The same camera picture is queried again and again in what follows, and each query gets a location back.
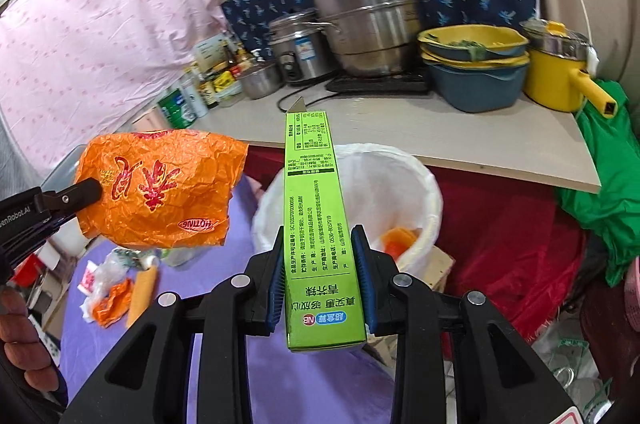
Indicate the yellow saucepan with lid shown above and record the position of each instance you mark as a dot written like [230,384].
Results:
[555,79]

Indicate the dark soy sauce bottle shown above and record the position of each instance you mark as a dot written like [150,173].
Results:
[209,92]

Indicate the dark maroon cloth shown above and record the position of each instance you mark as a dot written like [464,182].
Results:
[610,329]

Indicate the steel rice cooker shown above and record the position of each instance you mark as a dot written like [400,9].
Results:
[305,49]

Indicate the small pink white packet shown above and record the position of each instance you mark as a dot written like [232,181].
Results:
[88,278]

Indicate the yellow seasoning packet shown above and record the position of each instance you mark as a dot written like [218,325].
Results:
[223,80]

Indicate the large steel steamer pot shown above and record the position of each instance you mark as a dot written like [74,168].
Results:
[370,14]

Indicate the clear plastic wrapper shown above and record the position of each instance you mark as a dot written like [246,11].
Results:
[102,276]

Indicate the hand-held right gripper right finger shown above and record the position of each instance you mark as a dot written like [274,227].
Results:
[361,284]

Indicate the white green crumpled wrapper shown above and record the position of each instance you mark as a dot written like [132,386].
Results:
[132,258]

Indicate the white green carton box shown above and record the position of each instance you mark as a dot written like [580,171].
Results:
[210,52]

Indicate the amber sauce bottle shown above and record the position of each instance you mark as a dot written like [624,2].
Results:
[245,59]

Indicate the green cloth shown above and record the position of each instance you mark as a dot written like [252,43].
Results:
[600,194]

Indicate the pink dotted cloth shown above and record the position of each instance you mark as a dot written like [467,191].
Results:
[100,29]

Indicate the green tin can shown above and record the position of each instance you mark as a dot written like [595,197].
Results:
[176,107]

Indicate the orange plastic wrapper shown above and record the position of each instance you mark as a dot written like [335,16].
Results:
[397,243]

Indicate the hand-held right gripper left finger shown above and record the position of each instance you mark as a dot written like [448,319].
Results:
[272,299]

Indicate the orange snack bag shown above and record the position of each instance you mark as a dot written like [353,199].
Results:
[160,184]

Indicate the small steel pot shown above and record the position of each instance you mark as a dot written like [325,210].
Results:
[260,80]

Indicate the red cloth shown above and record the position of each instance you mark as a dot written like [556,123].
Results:
[500,244]

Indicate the green cardboard box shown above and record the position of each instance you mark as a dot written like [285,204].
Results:
[310,204]

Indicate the dark glass bottle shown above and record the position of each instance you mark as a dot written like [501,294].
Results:
[233,52]

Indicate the black induction cooker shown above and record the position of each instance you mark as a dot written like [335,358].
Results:
[395,84]

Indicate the tan cardboard piece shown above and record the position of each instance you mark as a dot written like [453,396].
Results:
[437,266]

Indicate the person's left hand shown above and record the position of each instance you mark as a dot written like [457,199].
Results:
[20,339]

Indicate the clear plastic bag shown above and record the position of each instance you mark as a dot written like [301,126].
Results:
[575,369]

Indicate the crumpled orange wrapper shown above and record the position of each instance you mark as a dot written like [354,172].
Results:
[112,306]

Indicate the white plastic bottle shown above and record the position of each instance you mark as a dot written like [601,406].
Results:
[192,97]

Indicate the yellow-rimmed strainer basin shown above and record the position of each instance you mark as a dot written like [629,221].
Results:
[500,61]
[500,37]

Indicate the clear plastic container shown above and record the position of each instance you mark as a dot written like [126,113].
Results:
[231,97]

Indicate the blue plastic basin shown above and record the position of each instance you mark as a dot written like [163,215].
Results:
[475,87]

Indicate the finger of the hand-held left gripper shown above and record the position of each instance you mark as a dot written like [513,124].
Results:
[75,195]

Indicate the purple tablecloth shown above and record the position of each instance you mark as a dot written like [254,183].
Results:
[310,384]

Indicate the tan paper packet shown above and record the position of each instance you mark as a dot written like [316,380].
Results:
[141,296]

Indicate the white-lined waste bin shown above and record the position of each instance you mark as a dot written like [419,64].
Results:
[420,204]

